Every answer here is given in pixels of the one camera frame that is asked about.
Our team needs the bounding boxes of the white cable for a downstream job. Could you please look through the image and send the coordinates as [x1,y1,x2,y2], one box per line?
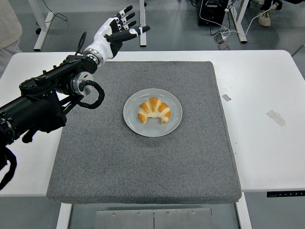
[199,0,281,39]

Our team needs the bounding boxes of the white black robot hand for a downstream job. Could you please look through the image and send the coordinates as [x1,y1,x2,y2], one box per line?
[84,5,151,65]

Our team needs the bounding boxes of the white table leg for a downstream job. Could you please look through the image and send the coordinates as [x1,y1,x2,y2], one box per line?
[56,202,72,229]
[234,201,253,229]

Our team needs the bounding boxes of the grey felt mat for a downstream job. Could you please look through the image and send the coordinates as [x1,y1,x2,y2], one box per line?
[46,61,243,205]

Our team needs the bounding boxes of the golden croissant bread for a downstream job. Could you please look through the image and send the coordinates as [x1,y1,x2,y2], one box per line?
[137,97,172,125]

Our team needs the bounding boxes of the black table control panel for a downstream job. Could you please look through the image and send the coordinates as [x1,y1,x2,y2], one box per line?
[266,190,305,198]

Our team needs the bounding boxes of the grey metal bar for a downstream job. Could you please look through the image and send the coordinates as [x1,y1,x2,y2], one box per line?
[292,44,305,58]

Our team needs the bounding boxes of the white desk leg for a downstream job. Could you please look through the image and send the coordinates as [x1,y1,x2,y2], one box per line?
[139,0,147,47]
[230,0,248,44]
[28,0,56,52]

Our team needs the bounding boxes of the black electronics box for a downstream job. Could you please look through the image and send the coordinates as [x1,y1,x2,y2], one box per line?
[197,0,227,27]

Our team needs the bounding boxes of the round grey plate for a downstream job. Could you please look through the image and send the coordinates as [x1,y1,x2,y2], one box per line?
[122,88,183,138]

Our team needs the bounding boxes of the grey metal plate with screws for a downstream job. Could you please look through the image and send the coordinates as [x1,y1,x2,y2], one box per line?
[95,207,213,229]

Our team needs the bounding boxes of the person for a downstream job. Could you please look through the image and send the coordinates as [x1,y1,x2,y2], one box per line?
[0,0,23,74]

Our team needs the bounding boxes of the person's white shoe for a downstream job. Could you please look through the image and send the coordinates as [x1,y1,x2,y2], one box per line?
[258,10,272,27]

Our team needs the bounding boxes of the long clear tape strip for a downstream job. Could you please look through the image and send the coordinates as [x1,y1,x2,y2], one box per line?
[266,110,287,128]

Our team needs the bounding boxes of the thin black floor cable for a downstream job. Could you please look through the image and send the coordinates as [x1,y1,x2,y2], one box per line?
[35,0,69,26]

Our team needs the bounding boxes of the person's dark leg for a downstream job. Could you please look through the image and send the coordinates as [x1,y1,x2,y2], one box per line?
[259,0,283,12]

